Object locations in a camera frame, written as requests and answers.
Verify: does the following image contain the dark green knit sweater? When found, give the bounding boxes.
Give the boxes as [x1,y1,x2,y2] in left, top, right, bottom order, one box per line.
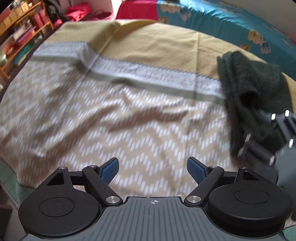
[217,51,292,156]

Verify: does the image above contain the red bags pile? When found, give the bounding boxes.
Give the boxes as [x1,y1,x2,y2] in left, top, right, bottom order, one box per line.
[65,2,114,22]

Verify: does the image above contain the red blanket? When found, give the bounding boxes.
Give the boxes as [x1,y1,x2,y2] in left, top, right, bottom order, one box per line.
[116,0,158,21]

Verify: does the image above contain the teal floral quilt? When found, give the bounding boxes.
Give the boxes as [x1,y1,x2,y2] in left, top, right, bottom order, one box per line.
[157,1,295,78]

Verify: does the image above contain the black hanging clothes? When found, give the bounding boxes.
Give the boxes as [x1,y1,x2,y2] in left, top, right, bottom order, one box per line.
[44,0,69,23]

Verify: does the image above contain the wooden shelf rack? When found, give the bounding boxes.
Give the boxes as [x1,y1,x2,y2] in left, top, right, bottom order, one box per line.
[1,1,54,81]

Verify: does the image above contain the tan patterned bed sheet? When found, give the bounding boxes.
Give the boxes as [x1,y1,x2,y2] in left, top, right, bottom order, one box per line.
[0,19,296,230]

